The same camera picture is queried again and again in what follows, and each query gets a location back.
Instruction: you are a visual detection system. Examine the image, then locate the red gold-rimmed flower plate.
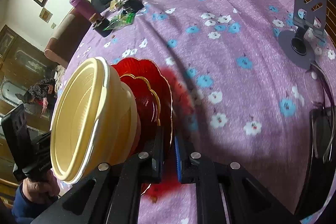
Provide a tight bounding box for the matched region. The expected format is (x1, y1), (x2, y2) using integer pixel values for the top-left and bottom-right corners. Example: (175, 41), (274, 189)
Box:
(121, 74), (161, 156)

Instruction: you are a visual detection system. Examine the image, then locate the operator left hand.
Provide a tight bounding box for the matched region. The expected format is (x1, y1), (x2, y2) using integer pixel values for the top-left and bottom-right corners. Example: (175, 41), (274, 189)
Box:
(22, 170), (60, 205)

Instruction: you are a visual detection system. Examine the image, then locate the person crouching on floor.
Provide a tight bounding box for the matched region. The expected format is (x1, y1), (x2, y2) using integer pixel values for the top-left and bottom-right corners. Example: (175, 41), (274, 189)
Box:
(15, 78), (56, 114)

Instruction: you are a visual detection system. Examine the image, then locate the patterned cushion bundle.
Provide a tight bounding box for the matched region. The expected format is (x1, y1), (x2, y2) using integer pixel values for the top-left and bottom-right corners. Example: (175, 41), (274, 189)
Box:
(54, 65), (66, 95)

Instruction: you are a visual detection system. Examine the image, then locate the wooden glass cabinet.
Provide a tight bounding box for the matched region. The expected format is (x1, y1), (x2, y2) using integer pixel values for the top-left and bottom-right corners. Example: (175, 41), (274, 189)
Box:
(1, 25), (57, 207)

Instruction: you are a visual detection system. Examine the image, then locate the brown armchair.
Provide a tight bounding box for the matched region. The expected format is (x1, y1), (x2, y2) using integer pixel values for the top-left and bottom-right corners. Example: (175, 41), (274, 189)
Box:
(44, 8), (91, 68)

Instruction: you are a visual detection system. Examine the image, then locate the black small cup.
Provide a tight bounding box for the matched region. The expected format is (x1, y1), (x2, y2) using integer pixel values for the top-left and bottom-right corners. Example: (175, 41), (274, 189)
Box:
(89, 13), (112, 38)

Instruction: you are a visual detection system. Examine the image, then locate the purple floral tablecloth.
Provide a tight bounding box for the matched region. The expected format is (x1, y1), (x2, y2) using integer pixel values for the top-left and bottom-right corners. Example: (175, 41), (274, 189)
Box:
(55, 0), (336, 224)

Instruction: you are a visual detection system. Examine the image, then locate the purple thermos bottle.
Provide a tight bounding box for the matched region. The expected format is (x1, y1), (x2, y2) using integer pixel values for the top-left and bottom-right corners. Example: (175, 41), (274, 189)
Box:
(70, 0), (98, 20)

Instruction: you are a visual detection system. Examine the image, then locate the green snack wrapper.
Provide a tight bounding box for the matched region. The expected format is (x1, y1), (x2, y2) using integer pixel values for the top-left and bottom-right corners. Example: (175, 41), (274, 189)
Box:
(104, 11), (135, 31)

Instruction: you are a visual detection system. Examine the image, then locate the grey phone stand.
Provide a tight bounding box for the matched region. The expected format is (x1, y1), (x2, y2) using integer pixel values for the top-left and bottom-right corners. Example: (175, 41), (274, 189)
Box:
(278, 0), (327, 71)

